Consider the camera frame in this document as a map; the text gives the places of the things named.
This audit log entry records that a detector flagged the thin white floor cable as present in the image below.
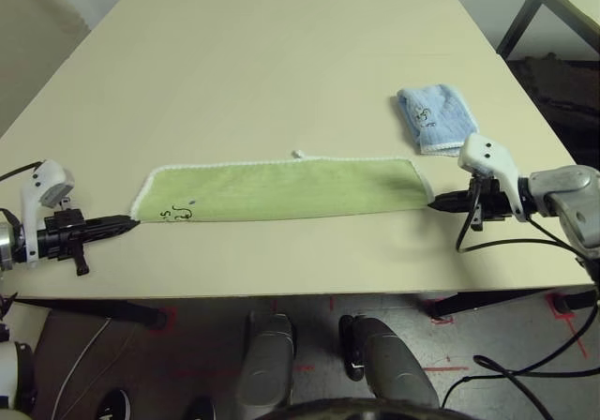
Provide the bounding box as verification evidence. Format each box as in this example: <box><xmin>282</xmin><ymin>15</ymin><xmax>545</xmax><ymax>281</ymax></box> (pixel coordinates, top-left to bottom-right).
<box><xmin>50</xmin><ymin>319</ymin><xmax>113</xmax><ymax>420</ymax></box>

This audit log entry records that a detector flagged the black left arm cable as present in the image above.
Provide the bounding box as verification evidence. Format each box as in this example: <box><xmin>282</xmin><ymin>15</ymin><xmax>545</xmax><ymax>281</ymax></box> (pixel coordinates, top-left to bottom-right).
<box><xmin>0</xmin><ymin>159</ymin><xmax>46</xmax><ymax>182</ymax></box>

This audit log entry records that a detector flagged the green towel with white trim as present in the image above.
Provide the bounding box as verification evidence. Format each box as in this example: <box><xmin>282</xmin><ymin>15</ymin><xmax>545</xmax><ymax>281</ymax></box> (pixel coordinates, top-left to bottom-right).
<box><xmin>129</xmin><ymin>150</ymin><xmax>436</xmax><ymax>224</ymax></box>

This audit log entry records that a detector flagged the folded light blue towel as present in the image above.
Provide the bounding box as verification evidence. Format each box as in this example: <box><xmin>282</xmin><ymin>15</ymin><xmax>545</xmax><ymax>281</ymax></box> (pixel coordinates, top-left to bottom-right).
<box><xmin>396</xmin><ymin>82</ymin><xmax>479</xmax><ymax>157</ymax></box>

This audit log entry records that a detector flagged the side table with black frame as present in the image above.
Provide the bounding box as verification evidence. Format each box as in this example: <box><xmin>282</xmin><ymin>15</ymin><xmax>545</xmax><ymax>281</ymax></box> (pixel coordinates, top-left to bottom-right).
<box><xmin>496</xmin><ymin>0</ymin><xmax>600</xmax><ymax>60</ymax></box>

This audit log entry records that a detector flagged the black table leg bar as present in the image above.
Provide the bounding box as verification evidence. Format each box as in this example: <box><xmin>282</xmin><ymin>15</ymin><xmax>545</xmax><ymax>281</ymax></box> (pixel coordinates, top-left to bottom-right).
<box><xmin>428</xmin><ymin>288</ymin><xmax>600</xmax><ymax>321</ymax></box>
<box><xmin>13</xmin><ymin>297</ymin><xmax>173</xmax><ymax>332</ymax></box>

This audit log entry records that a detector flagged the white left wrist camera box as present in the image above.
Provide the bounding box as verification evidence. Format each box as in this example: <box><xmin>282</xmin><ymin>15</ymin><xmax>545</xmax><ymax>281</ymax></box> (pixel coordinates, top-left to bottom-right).
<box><xmin>18</xmin><ymin>158</ymin><xmax>76</xmax><ymax>266</ymax></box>

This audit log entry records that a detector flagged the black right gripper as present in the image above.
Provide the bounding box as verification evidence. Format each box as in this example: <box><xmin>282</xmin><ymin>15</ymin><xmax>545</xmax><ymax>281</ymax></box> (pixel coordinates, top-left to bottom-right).
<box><xmin>428</xmin><ymin>177</ymin><xmax>518</xmax><ymax>233</ymax></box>

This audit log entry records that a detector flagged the grey left robot leg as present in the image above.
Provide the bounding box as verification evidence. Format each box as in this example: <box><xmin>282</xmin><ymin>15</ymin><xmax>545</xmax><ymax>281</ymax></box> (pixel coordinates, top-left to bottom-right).
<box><xmin>233</xmin><ymin>311</ymin><xmax>296</xmax><ymax>405</ymax></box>

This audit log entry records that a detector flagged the beige fabric cover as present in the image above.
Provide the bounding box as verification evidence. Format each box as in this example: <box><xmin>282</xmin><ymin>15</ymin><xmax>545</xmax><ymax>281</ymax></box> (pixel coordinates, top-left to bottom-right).
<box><xmin>0</xmin><ymin>0</ymin><xmax>93</xmax><ymax>130</ymax></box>

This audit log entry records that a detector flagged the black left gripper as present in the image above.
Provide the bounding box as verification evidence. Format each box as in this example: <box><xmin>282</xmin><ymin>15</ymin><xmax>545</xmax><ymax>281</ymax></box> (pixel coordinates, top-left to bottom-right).
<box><xmin>36</xmin><ymin>207</ymin><xmax>142</xmax><ymax>278</ymax></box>

